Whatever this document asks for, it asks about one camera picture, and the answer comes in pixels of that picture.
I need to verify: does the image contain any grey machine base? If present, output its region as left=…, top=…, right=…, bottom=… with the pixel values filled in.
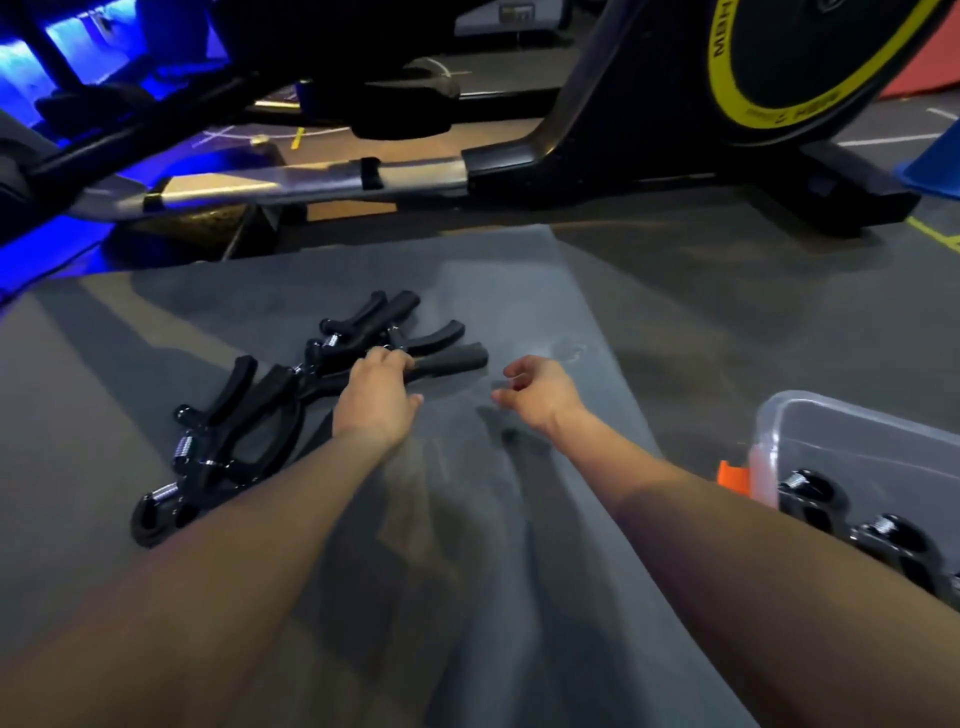
left=453, top=0, right=565, bottom=39

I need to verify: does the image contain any blue cone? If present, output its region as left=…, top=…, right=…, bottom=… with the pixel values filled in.
left=894, top=118, right=960, bottom=201

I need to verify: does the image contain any black exercise machine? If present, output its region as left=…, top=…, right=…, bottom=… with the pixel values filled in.
left=0, top=0, right=460, bottom=245

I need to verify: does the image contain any orange bin latch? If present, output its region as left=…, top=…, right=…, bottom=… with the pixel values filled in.
left=716, top=459, right=753, bottom=498

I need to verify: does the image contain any black hand grip strengthener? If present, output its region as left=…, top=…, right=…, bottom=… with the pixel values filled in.
left=386, top=319, right=490, bottom=381
left=171, top=355, right=354, bottom=489
left=129, top=480, right=226, bottom=549
left=851, top=513, right=948, bottom=597
left=777, top=469, right=852, bottom=535
left=318, top=289, right=423, bottom=355

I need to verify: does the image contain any person's left forearm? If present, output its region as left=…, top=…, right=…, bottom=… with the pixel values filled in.
left=0, top=432, right=402, bottom=728

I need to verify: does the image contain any red pad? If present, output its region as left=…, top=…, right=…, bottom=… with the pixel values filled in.
left=879, top=3, right=960, bottom=101

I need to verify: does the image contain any black exercise bike yellow flywheel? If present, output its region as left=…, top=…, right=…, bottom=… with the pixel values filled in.
left=71, top=0, right=960, bottom=240

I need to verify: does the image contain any person's right forearm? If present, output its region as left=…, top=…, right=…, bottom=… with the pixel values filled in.
left=551, top=408, right=960, bottom=728

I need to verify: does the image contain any person's left hand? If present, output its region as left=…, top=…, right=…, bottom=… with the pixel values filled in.
left=331, top=346, right=426, bottom=452

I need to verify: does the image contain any clear plastic storage bin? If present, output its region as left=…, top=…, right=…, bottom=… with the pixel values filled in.
left=748, top=390, right=960, bottom=615

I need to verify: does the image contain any grey floor mat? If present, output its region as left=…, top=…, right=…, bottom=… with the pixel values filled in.
left=0, top=225, right=760, bottom=728

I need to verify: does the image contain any person's right hand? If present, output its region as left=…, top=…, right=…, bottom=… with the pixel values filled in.
left=491, top=354, right=594, bottom=441

